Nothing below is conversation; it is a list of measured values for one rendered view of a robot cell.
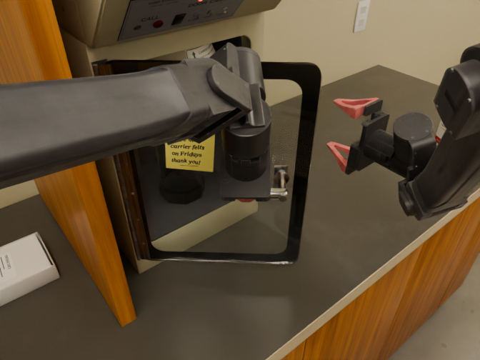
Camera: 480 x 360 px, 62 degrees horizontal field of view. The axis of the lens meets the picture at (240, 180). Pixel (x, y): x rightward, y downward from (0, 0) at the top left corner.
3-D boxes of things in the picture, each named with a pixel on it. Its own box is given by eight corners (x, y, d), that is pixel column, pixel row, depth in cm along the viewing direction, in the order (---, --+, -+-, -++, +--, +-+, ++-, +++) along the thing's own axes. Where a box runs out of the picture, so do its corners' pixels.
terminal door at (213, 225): (142, 257, 79) (99, 58, 54) (297, 261, 78) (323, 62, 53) (141, 260, 78) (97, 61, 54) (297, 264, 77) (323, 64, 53)
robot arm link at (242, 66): (155, 128, 41) (213, 86, 36) (156, 47, 47) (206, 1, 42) (234, 163, 49) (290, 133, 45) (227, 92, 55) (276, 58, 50)
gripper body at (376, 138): (381, 109, 72) (418, 125, 68) (371, 155, 79) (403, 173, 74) (358, 121, 69) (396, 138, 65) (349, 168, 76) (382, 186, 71)
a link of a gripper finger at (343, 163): (343, 116, 81) (382, 135, 75) (338, 146, 85) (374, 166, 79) (320, 127, 77) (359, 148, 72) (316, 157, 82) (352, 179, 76)
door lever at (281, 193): (231, 182, 66) (231, 169, 64) (288, 183, 65) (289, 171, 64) (228, 203, 61) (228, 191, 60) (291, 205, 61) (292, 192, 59)
